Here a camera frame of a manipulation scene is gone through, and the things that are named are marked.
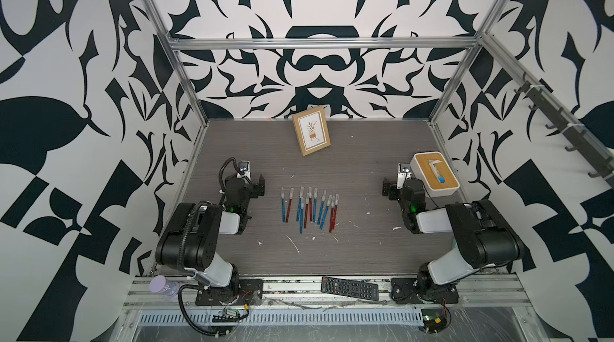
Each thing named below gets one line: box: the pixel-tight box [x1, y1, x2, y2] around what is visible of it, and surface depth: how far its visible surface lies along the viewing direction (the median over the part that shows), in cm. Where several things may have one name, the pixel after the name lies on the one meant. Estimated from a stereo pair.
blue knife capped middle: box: [313, 186, 319, 223], surface depth 96 cm
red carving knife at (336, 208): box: [334, 193, 339, 227], surface depth 94 cm
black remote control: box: [320, 275, 379, 302], surface depth 76 cm
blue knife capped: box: [299, 186, 305, 235], surface depth 93 cm
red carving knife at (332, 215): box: [329, 195, 335, 234], surface depth 93 cm
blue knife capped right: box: [318, 194, 333, 231], surface depth 93 cm
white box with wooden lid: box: [410, 151, 460, 198], surface depth 98 cm
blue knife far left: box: [281, 186, 286, 224], surface depth 94 cm
